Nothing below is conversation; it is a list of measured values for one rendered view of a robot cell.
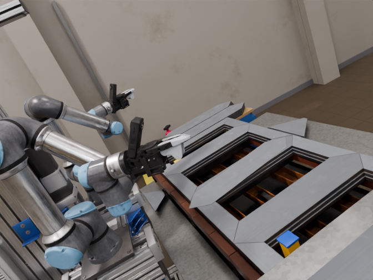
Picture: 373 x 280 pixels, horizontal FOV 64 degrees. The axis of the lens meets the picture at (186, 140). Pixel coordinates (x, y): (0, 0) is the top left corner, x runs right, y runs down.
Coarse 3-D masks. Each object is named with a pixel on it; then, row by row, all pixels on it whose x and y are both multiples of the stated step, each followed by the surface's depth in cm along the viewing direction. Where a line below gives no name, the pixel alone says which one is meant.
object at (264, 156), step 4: (252, 152) 183; (256, 152) 180; (260, 152) 179; (264, 152) 177; (268, 152) 175; (248, 156) 180; (252, 156) 179; (256, 156) 176; (260, 156) 175; (264, 156) 173; (268, 156) 171; (272, 156) 170; (260, 160) 171; (264, 160) 169; (268, 160) 168
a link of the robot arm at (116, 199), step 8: (120, 184) 94; (128, 184) 98; (104, 192) 90; (112, 192) 90; (120, 192) 92; (128, 192) 97; (104, 200) 91; (112, 200) 91; (120, 200) 92; (128, 200) 95; (112, 208) 92; (120, 208) 92; (128, 208) 94
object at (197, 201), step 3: (195, 195) 166; (192, 198) 165; (195, 198) 163; (198, 198) 162; (201, 198) 161; (192, 201) 162; (195, 201) 161; (198, 201) 160; (201, 201) 159; (204, 201) 158; (195, 204) 158; (198, 204) 157; (201, 204) 156; (204, 204) 155; (207, 204) 154
